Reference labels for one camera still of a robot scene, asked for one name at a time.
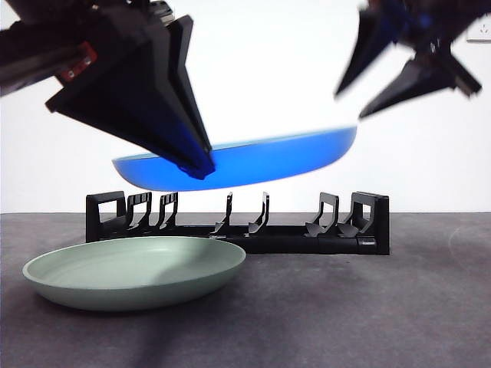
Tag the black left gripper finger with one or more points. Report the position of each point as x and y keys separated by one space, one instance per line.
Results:
x=184 y=57
x=126 y=92

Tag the white wall socket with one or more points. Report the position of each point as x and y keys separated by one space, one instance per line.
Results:
x=481 y=32

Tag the pale green round plate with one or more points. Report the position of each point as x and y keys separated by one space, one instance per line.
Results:
x=126 y=268

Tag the light blue round plate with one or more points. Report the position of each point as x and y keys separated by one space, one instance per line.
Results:
x=268 y=165

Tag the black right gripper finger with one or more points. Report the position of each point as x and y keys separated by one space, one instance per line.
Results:
x=368 y=50
x=426 y=80

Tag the black plastic plate rack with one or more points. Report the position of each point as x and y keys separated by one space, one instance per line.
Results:
x=291 y=241

